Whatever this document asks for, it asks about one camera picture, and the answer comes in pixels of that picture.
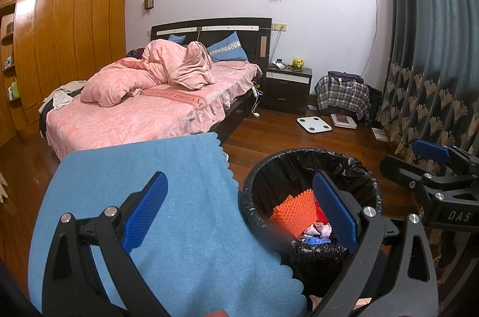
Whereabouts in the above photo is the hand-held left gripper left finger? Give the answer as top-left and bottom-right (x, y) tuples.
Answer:
(42, 171), (169, 317)

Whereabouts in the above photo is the black lined trash bin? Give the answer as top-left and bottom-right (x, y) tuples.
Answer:
(242, 148), (383, 299)

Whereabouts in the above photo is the dark patterned curtain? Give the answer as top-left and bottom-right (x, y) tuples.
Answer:
(374, 0), (479, 317)

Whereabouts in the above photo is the wooden wardrobe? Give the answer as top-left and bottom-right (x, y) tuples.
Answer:
(0, 0), (128, 149)

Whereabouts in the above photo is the black bag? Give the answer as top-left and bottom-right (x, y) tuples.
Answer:
(367, 85), (383, 123)

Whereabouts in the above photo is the white scale with dark panel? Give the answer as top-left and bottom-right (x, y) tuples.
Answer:
(330, 113), (357, 130)

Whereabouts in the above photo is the white wall pipe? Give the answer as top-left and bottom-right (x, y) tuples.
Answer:
(365, 0), (378, 81)

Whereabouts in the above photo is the red cloth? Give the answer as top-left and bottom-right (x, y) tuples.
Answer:
(314, 205), (330, 226)

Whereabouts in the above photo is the dark jacket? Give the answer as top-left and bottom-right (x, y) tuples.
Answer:
(328, 71), (364, 84)

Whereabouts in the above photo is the pink duvet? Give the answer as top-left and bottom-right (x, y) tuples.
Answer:
(80, 40), (216, 108)

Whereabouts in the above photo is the pile of light clothes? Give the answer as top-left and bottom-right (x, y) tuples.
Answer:
(39, 81), (87, 111)

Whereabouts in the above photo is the dark nightstand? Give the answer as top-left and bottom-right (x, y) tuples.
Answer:
(261, 64), (313, 115)

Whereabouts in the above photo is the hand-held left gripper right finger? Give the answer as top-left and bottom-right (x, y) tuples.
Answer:
(312, 170), (438, 317)

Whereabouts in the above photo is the pale pink sock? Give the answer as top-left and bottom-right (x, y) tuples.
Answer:
(303, 223), (333, 237)

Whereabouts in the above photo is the blue pillow with floral band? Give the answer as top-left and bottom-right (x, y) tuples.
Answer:
(207, 31), (249, 63)

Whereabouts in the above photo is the orange foam net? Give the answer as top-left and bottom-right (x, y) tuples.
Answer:
(271, 189), (319, 239)

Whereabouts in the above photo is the white bathroom scale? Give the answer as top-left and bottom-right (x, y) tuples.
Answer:
(297, 117), (333, 133)

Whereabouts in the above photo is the blue tablecloth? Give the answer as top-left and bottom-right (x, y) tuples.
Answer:
(28, 132), (311, 317)

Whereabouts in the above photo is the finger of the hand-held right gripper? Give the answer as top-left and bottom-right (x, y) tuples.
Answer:
(412, 139), (479, 175)
(379, 155), (453, 203)

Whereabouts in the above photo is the plaid cloth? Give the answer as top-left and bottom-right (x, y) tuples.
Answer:
(314, 75), (371, 119)

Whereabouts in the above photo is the bed with pink sheet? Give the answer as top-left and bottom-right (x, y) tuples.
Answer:
(38, 17), (272, 162)

